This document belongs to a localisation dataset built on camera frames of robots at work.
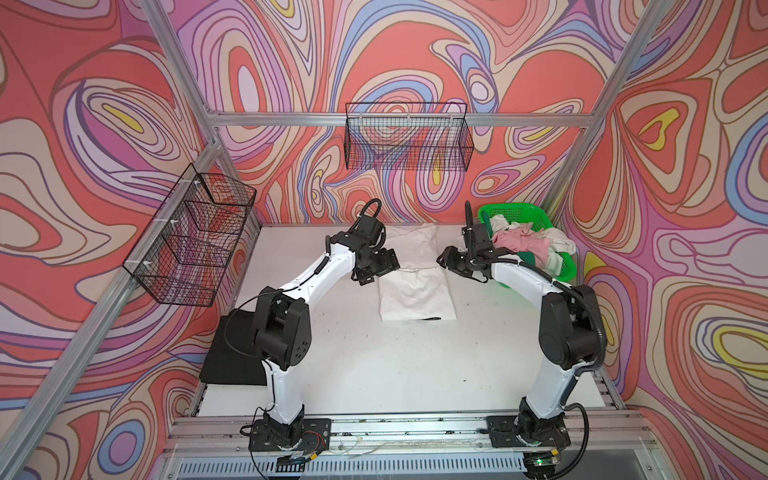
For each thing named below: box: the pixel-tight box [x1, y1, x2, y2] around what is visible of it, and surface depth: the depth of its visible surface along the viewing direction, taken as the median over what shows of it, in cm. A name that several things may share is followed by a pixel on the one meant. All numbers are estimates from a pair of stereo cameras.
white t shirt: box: [378, 224, 457, 322], surface depth 101 cm
